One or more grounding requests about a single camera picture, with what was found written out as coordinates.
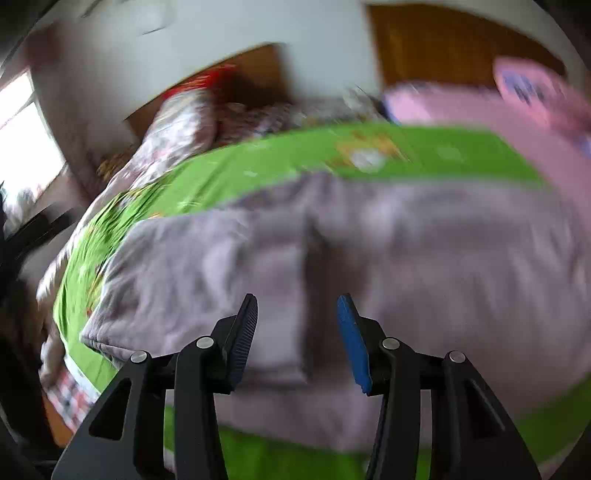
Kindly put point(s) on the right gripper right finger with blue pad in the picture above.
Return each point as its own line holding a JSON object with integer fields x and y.
{"x": 472, "y": 435}

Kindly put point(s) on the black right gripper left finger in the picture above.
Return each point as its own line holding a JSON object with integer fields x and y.
{"x": 156, "y": 419}

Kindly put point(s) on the lilac knit pants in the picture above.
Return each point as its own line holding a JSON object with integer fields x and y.
{"x": 499, "y": 271}

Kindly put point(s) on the plaid bed sheet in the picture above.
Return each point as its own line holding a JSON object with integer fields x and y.
{"x": 71, "y": 400}

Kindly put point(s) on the green cartoon blanket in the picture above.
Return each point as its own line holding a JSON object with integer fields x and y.
{"x": 204, "y": 181}

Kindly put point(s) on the pink bed sheet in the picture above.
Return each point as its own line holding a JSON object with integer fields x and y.
{"x": 508, "y": 124}

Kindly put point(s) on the window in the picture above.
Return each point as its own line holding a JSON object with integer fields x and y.
{"x": 30, "y": 156}

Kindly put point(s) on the pink floral quilt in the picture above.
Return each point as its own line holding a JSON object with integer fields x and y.
{"x": 183, "y": 126}

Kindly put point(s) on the red pillow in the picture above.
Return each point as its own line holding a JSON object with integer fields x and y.
{"x": 215, "y": 79}

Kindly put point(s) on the folded pink quilt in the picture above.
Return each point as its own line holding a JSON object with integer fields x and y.
{"x": 543, "y": 95}

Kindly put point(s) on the left wooden headboard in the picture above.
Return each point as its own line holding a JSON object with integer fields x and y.
{"x": 260, "y": 80}

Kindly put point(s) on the wooden headboard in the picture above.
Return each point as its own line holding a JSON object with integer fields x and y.
{"x": 426, "y": 42}
{"x": 260, "y": 80}

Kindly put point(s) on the right wooden headboard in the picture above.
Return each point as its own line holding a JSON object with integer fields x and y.
{"x": 426, "y": 42}

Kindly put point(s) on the floral curtain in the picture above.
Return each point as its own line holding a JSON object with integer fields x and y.
{"x": 45, "y": 51}

